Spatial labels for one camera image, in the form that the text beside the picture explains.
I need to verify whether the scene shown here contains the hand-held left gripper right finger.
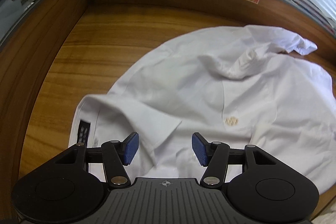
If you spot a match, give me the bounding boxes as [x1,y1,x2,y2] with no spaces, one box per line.
[192,132,276,189]

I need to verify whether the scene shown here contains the white shirt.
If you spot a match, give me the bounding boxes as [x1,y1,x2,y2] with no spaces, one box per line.
[68,25,336,191]

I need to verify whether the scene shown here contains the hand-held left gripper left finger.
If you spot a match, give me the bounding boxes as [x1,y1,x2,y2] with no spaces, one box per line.
[56,132,139,189]

